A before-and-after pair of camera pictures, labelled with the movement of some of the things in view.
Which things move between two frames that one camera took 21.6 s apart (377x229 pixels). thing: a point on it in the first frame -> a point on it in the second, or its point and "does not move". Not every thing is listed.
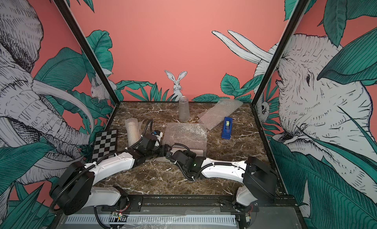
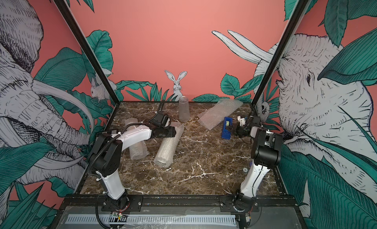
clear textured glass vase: [184, 113] does not move
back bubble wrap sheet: [213, 115] does not move
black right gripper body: [190, 156] -> [241, 130]
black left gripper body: [158, 151] -> [167, 132]
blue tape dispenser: [227, 128] does not move
